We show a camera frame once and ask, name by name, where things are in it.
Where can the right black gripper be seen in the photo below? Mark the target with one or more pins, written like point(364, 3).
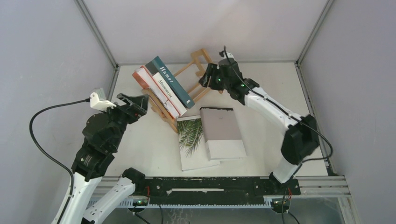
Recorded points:
point(204, 80)

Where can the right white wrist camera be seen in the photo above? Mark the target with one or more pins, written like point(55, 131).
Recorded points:
point(226, 56)

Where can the grey white notebook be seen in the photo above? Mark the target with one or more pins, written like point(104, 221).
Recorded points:
point(223, 139)

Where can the teal Humor book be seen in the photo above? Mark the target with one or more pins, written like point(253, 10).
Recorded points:
point(157, 65)

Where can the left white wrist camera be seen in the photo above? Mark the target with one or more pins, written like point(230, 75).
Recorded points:
point(98, 100)

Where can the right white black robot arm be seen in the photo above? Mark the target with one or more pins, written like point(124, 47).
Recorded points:
point(300, 136)

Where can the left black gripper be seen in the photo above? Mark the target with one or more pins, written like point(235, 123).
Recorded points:
point(140, 102)

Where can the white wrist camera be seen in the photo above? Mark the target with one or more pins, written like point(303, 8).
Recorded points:
point(98, 100)
point(226, 56)

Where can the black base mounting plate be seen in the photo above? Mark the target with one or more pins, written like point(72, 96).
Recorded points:
point(216, 191)

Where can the wooden book rack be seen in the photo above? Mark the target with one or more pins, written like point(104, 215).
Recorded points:
point(188, 77)

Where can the palm leaf white book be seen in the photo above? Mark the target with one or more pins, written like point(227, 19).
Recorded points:
point(192, 148)

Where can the coffee cover white book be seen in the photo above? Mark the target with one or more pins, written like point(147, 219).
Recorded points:
point(170, 94)

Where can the aluminium frame rail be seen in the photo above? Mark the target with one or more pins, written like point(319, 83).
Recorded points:
point(310, 186)

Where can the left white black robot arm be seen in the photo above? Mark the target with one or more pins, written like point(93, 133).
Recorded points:
point(102, 136)

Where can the orange cover book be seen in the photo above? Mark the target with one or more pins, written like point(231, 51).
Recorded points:
point(144, 79)

